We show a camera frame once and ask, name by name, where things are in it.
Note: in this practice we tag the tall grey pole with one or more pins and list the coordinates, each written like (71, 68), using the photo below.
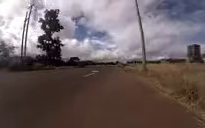
(141, 33)

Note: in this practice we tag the tall leaning pole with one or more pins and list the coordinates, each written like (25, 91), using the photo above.
(27, 28)
(22, 36)

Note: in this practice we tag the tall dark tree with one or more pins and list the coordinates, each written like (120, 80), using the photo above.
(50, 38)

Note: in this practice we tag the row of dark bushes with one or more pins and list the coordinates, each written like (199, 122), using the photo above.
(10, 58)

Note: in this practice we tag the tall grey building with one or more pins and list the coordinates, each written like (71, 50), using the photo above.
(193, 52)

